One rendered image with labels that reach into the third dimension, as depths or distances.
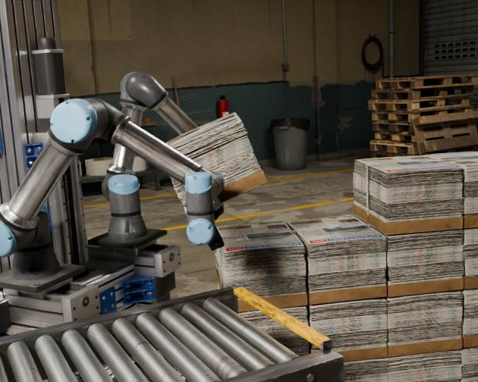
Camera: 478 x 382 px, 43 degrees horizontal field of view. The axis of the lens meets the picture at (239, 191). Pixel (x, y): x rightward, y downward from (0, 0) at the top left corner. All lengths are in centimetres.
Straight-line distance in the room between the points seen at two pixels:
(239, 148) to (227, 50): 742
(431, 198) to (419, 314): 43
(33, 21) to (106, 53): 641
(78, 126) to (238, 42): 784
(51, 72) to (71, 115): 51
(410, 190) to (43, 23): 142
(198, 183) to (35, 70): 86
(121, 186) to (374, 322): 106
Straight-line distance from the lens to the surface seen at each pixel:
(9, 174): 226
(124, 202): 237
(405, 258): 227
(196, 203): 166
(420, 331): 239
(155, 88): 238
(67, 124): 171
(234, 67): 940
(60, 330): 164
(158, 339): 153
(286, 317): 153
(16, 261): 205
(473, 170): 230
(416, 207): 224
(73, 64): 848
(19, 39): 223
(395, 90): 866
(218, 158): 197
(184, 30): 910
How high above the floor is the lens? 140
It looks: 10 degrees down
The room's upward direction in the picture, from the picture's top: 3 degrees counter-clockwise
